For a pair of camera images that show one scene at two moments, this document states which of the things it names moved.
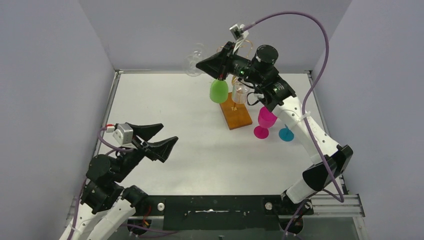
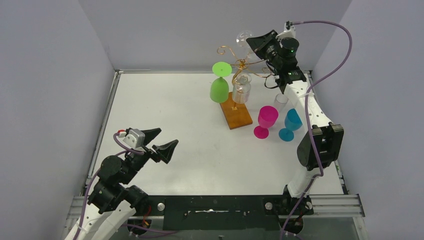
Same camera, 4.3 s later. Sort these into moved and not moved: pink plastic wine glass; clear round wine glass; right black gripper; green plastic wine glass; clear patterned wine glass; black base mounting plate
Moved: right black gripper; clear round wine glass
Not moved: clear patterned wine glass; black base mounting plate; green plastic wine glass; pink plastic wine glass
